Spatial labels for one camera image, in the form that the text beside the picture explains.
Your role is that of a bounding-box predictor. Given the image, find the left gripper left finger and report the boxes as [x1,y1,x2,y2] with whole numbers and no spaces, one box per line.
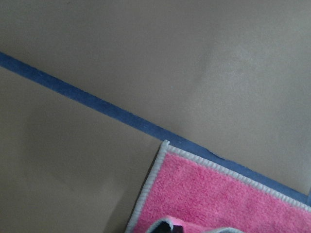
[155,221,171,233]

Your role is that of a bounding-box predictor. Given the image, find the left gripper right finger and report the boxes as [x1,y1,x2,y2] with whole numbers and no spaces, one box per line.
[172,225,184,233]

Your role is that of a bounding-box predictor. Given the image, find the pink towel with white edging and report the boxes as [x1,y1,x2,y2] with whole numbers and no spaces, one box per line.
[126,140,311,233]

